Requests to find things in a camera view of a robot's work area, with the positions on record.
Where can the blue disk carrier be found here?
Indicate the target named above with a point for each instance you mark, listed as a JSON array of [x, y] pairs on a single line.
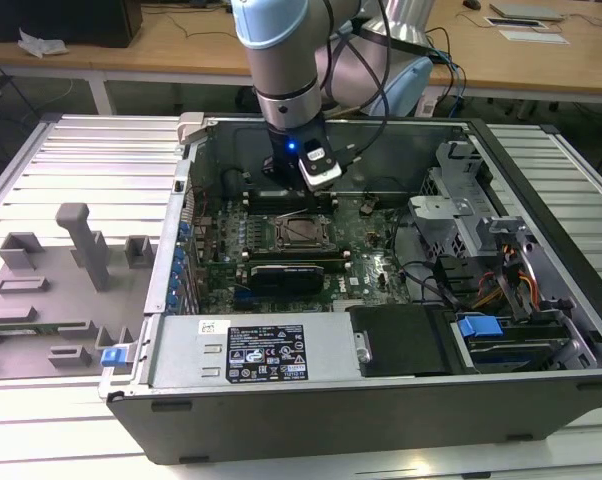
[[478, 330]]

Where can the black open PC case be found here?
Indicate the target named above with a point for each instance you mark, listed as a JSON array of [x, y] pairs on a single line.
[[331, 425]]

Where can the black computer mouse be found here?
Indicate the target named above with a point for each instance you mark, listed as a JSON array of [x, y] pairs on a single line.
[[472, 4]]

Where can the silver metal drive cage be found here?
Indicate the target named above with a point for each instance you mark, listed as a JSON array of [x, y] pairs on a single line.
[[441, 215]]

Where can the green RAM stick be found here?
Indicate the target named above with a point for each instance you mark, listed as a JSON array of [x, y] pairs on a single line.
[[41, 330]]

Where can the silver power supply unit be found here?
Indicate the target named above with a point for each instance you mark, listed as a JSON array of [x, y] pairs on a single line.
[[191, 350]]

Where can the black graphics card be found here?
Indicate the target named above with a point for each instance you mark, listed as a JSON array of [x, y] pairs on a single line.
[[286, 280]]

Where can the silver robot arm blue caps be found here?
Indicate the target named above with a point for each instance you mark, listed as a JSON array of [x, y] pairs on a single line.
[[281, 60]]

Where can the green motherboard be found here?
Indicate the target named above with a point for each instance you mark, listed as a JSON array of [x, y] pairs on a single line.
[[361, 280]]

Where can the CPU socket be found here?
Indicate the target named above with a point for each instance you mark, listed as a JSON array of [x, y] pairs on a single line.
[[277, 233]]

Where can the grey laptop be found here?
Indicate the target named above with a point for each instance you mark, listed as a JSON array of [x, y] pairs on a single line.
[[526, 11]]

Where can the white crumpled paper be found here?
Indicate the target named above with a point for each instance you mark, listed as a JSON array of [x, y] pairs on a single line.
[[41, 44]]

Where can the black RAM slot bank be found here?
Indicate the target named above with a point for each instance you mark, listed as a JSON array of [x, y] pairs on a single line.
[[261, 202], [296, 262]]

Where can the black hard disk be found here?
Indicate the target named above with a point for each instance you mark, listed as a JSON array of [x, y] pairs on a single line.
[[521, 350]]

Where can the black computer tower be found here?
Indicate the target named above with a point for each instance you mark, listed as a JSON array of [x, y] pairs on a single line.
[[71, 22]]

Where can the silver CPU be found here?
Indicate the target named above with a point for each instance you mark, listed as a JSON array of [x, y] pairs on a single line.
[[303, 234]]

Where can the grey parts rack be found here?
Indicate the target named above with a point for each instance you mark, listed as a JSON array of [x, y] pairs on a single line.
[[56, 300]]

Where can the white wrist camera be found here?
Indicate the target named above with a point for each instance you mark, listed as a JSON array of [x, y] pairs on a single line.
[[321, 167]]

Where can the wooden desk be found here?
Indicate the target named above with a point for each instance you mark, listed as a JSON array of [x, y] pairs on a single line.
[[181, 55]]

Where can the blue case latch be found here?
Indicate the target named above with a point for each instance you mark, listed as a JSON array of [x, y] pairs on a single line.
[[112, 357]]

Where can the black drive bay cover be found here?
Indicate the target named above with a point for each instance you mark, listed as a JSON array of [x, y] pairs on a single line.
[[401, 340]]

